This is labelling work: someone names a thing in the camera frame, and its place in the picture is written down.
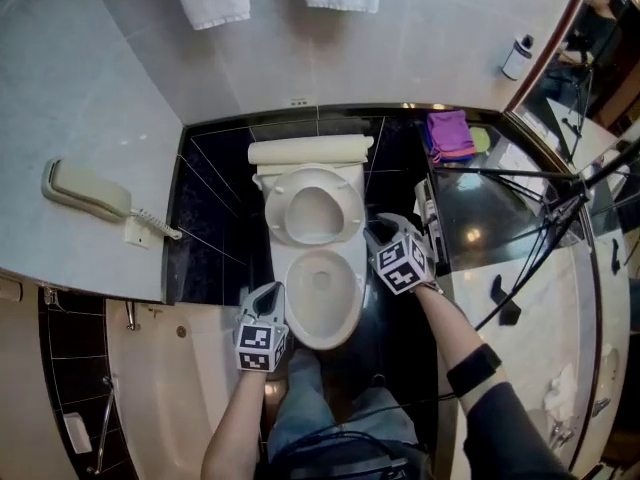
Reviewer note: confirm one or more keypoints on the white soap dish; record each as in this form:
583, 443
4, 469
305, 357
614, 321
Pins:
77, 433

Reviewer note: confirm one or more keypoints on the person's left forearm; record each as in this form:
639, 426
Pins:
235, 418

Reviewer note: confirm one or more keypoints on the blue cloth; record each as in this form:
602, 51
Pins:
430, 140

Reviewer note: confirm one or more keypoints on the marble vanity counter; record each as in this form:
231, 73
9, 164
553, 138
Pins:
550, 288

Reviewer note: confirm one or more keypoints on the person's legs in blue jeans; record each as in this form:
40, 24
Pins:
300, 393

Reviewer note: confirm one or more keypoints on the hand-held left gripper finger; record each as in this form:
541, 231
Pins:
281, 313
248, 305

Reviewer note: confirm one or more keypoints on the person's right forearm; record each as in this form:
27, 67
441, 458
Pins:
445, 323

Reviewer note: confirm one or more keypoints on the black wristband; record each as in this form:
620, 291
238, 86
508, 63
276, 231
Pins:
472, 370

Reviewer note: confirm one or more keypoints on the chrome bathtub tap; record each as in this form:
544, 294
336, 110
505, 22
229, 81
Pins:
130, 315

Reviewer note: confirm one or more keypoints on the white bathtub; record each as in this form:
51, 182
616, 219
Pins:
165, 368

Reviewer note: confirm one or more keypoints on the green dish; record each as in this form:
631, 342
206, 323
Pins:
480, 138

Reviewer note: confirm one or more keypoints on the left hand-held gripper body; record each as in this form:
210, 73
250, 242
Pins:
255, 340

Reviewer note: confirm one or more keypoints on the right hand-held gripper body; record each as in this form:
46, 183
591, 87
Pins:
400, 265

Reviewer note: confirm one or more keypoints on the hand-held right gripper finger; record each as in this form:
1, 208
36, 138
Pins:
372, 238
402, 227

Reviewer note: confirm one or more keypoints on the white bottle in wall holder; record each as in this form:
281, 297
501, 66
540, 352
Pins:
515, 60

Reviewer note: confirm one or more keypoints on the black stand on counter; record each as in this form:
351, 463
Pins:
505, 300

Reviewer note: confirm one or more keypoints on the white phone wall plate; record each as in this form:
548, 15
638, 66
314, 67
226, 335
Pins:
136, 235

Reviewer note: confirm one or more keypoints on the white toilet bowl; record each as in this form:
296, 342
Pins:
322, 333

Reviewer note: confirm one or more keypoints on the beige wall telephone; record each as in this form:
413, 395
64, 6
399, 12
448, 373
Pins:
85, 190

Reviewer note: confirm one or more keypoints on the black waist-worn device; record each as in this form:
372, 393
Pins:
350, 463

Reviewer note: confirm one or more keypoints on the wood-framed mirror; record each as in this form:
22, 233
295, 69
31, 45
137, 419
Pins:
600, 43

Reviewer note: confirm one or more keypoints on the rolled cream bath mat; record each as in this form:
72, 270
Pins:
310, 150

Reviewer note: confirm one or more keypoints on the purple cloth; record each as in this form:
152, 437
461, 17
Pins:
450, 133

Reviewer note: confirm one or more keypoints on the chrome toilet paper holder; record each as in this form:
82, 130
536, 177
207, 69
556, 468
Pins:
427, 208

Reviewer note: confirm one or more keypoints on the white folded card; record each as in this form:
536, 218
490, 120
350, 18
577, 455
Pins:
520, 155

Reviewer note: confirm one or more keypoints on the white toilet lid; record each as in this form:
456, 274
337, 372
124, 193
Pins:
315, 208

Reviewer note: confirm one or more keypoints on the black tripod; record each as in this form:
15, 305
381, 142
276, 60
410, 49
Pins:
582, 185

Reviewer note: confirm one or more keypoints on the white toilet seat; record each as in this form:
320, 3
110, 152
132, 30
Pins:
277, 213

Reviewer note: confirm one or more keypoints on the chrome sink faucet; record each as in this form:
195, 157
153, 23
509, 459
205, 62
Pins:
565, 430

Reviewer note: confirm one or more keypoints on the chrome grab bar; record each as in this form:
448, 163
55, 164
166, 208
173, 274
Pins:
106, 418

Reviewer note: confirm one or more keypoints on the crumpled white tissue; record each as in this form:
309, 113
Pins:
560, 388

